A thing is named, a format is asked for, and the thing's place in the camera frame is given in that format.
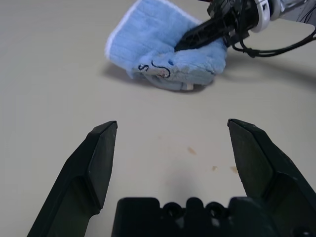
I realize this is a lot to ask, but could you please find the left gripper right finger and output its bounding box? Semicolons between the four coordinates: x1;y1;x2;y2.
227;118;316;237

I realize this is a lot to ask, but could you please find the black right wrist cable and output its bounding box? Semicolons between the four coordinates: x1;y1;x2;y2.
228;25;316;59

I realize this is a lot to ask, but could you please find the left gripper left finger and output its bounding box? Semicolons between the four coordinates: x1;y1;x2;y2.
26;120;119;237

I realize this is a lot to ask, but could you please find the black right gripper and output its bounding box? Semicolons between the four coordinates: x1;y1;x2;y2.
173;0;263;53

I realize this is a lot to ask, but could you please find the light blue fluffy rag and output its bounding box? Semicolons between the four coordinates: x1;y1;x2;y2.
104;0;227;94

